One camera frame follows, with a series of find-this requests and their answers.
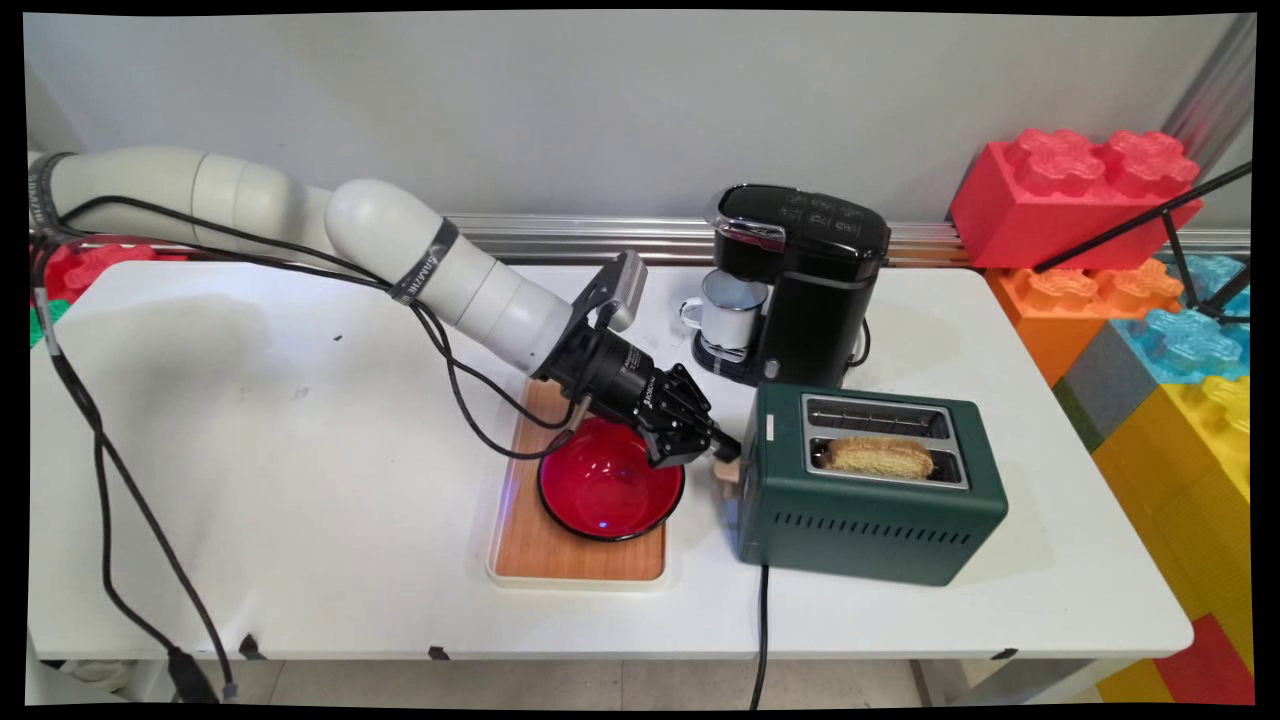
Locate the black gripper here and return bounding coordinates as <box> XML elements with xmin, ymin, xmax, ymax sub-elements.
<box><xmin>533</xmin><ymin>326</ymin><xmax>743</xmax><ymax>469</ymax></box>

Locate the red bowl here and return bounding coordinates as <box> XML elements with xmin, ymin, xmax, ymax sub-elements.
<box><xmin>537</xmin><ymin>417</ymin><xmax>687</xmax><ymax>542</ymax></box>

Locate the white enamel mug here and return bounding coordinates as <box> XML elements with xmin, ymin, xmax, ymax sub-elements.
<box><xmin>680</xmin><ymin>270</ymin><xmax>769</xmax><ymax>351</ymax></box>

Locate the black coffee machine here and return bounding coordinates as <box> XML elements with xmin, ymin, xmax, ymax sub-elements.
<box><xmin>692</xmin><ymin>184</ymin><xmax>892</xmax><ymax>389</ymax></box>

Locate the wooden tray with white rim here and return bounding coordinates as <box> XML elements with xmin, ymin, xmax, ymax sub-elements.
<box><xmin>487</xmin><ymin>378</ymin><xmax>669</xmax><ymax>591</ymax></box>

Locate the toasted bread slice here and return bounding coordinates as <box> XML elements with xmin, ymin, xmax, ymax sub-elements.
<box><xmin>822</xmin><ymin>435</ymin><xmax>937</xmax><ymax>479</ymax></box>

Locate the dark green two-slot toaster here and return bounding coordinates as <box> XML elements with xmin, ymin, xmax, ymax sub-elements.
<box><xmin>738</xmin><ymin>382</ymin><xmax>1009</xmax><ymax>587</ymax></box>

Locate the orange studded block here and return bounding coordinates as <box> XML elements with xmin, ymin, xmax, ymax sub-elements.
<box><xmin>985</xmin><ymin>258</ymin><xmax>1184</xmax><ymax>386</ymax></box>

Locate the large red studded block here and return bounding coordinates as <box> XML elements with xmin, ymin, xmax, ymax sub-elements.
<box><xmin>950</xmin><ymin>128</ymin><xmax>1204</xmax><ymax>269</ymax></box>

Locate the black tripod stand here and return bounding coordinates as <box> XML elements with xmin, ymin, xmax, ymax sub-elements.
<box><xmin>1033</xmin><ymin>160</ymin><xmax>1253</xmax><ymax>326</ymax></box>

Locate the large yellow studded block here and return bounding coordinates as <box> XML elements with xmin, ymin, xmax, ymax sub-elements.
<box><xmin>1092</xmin><ymin>375</ymin><xmax>1251</xmax><ymax>691</ymax></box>

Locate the light blue studded block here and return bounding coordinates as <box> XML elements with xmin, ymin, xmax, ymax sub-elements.
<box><xmin>1112</xmin><ymin>306</ymin><xmax>1251</xmax><ymax>386</ymax></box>
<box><xmin>1165</xmin><ymin>253</ymin><xmax>1251</xmax><ymax>319</ymax></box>

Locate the small red studded block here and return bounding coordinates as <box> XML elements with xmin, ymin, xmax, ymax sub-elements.
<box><xmin>45</xmin><ymin>238</ymin><xmax>191</xmax><ymax>301</ymax></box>

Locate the aluminium corner profile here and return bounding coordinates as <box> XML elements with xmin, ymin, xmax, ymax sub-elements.
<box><xmin>1160</xmin><ymin>15</ymin><xmax>1257</xmax><ymax>171</ymax></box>

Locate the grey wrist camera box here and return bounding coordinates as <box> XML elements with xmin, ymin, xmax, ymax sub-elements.
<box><xmin>575</xmin><ymin>250</ymin><xmax>649</xmax><ymax>333</ymax></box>

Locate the long aluminium wall rail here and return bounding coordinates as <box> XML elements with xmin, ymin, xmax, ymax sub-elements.
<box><xmin>440</xmin><ymin>213</ymin><xmax>1251</xmax><ymax>269</ymax></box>

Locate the black toaster power cord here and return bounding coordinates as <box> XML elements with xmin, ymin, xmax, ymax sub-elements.
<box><xmin>750</xmin><ymin>565</ymin><xmax>771</xmax><ymax>711</ymax></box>

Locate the black velcro arm strap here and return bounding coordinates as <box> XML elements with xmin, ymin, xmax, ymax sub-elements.
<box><xmin>390</xmin><ymin>218</ymin><xmax>461</xmax><ymax>306</ymax></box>
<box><xmin>28</xmin><ymin>152</ymin><xmax>77</xmax><ymax>237</ymax></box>

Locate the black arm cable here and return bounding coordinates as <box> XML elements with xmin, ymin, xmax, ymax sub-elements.
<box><xmin>55</xmin><ymin>195</ymin><xmax>593</xmax><ymax>461</ymax></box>

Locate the black hanging cable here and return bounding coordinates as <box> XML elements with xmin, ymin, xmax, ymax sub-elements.
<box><xmin>40</xmin><ymin>300</ymin><xmax>239</xmax><ymax>699</ymax></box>
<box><xmin>30</xmin><ymin>235</ymin><xmax>216</xmax><ymax>703</ymax></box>

